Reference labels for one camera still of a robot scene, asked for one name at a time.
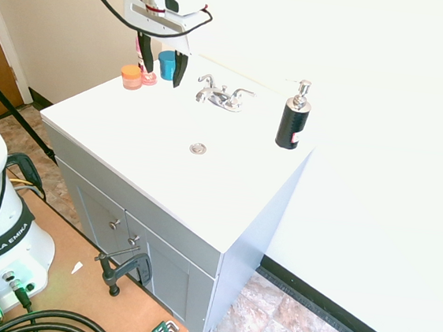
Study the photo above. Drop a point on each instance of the black soap dispenser bottle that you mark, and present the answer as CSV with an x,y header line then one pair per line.
x,y
294,120

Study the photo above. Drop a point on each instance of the wooden base board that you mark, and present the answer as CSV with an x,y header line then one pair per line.
x,y
87,278

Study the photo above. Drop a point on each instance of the black camera tripod leg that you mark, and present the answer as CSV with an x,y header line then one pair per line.
x,y
12,116

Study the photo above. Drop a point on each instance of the orange lidded jar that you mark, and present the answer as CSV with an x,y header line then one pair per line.
x,y
131,77

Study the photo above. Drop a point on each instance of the chrome sink drain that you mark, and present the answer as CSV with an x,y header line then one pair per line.
x,y
198,147

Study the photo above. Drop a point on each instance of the black C-clamp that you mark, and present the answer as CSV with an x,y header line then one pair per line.
x,y
127,269

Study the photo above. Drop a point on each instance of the blue plastic cup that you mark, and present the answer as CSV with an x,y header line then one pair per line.
x,y
166,65

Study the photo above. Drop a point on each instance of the pink clear bottle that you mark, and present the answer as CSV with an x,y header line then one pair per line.
x,y
148,75

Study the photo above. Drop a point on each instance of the grey vanity cabinet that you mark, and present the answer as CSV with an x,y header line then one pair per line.
x,y
187,194

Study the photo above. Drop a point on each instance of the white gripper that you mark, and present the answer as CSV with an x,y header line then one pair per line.
x,y
158,14

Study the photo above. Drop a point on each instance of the metal cabinet knob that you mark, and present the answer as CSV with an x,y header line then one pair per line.
x,y
114,224
133,240

